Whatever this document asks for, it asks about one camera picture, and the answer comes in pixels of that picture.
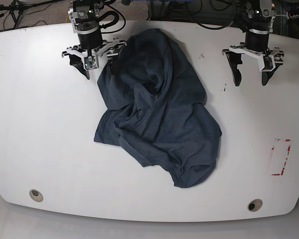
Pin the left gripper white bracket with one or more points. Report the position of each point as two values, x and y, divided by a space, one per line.
255 45

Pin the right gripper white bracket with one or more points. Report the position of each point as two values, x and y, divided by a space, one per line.
92 44

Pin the dark blue T-shirt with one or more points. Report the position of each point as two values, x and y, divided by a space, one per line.
156 110

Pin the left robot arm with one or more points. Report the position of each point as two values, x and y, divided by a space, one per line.
255 18

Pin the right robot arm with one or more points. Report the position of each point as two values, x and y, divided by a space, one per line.
89 10

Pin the white power strip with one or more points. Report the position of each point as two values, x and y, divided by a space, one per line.
293 13

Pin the red tape rectangle marking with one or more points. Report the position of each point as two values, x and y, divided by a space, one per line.
278 156

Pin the black tripod stand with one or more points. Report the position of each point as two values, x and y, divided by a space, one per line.
16 9

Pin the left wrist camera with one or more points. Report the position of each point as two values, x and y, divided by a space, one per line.
267 63

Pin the right table cable grommet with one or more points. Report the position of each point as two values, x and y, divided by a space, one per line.
255 205

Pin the table cable grommet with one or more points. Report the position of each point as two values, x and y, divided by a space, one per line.
36 195
255 205

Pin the left table cable grommet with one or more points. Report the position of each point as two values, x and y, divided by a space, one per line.
36 195

